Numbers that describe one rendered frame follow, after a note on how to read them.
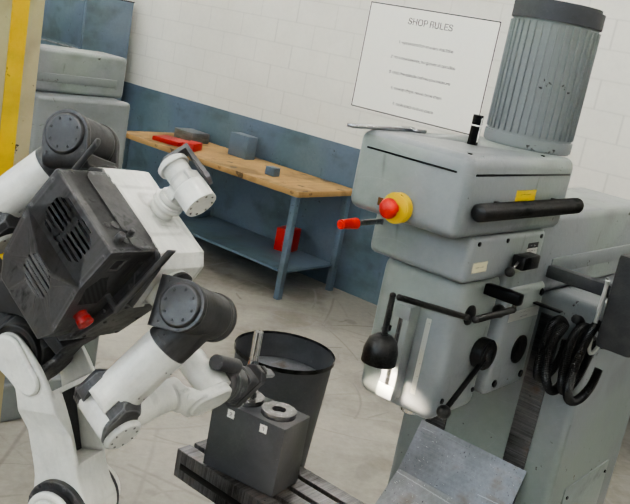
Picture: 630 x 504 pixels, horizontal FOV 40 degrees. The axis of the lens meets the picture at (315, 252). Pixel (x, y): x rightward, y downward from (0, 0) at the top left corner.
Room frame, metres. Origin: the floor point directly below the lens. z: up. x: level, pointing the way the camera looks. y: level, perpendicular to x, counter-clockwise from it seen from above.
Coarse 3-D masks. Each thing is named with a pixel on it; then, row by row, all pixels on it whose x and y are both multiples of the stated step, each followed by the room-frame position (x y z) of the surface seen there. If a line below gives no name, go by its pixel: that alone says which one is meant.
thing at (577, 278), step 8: (552, 272) 1.97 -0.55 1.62; (560, 272) 1.96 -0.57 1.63; (568, 272) 1.95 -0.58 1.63; (576, 272) 1.96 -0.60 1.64; (560, 280) 1.96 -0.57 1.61; (568, 280) 1.95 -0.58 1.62; (576, 280) 1.94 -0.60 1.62; (584, 280) 1.92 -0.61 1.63; (592, 280) 1.92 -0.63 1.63; (600, 280) 1.92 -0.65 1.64; (584, 288) 1.92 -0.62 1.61; (592, 288) 1.91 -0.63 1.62; (600, 288) 1.90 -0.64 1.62; (608, 288) 1.89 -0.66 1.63; (608, 296) 1.89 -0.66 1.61
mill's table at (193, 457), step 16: (192, 448) 2.10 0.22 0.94; (176, 464) 2.09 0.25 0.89; (192, 464) 2.05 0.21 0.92; (192, 480) 2.05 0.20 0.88; (208, 480) 2.01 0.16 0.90; (224, 480) 1.98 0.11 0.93; (304, 480) 2.06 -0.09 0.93; (320, 480) 2.07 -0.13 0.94; (208, 496) 2.01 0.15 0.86; (224, 496) 1.97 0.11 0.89; (240, 496) 1.94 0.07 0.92; (256, 496) 1.93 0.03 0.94; (288, 496) 1.95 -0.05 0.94; (304, 496) 1.98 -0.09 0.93; (320, 496) 1.98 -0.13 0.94; (336, 496) 2.00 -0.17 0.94; (352, 496) 2.01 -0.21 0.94
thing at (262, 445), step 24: (216, 408) 2.03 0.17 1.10; (240, 408) 2.00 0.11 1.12; (264, 408) 2.00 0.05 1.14; (288, 408) 2.03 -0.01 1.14; (216, 432) 2.02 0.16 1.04; (240, 432) 1.99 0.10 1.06; (264, 432) 1.96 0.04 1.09; (288, 432) 1.95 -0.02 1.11; (216, 456) 2.02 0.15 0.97; (240, 456) 1.98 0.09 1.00; (264, 456) 1.95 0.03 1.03; (288, 456) 1.97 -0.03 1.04; (240, 480) 1.98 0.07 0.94; (264, 480) 1.94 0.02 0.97; (288, 480) 1.99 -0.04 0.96
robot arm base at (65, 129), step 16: (64, 112) 1.67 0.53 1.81; (48, 128) 1.66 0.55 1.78; (64, 128) 1.65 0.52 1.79; (80, 128) 1.65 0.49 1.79; (48, 144) 1.65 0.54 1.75; (64, 144) 1.65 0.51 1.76; (80, 144) 1.64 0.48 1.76; (48, 160) 1.65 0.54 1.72; (64, 160) 1.65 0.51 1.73; (96, 160) 1.67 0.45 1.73; (112, 160) 1.76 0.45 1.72
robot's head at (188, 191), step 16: (176, 160) 1.64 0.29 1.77; (176, 176) 1.62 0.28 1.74; (192, 176) 1.62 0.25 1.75; (160, 192) 1.64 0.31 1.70; (176, 192) 1.61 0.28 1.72; (192, 192) 1.59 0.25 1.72; (208, 192) 1.60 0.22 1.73; (176, 208) 1.63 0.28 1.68; (192, 208) 1.60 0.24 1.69; (208, 208) 1.64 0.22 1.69
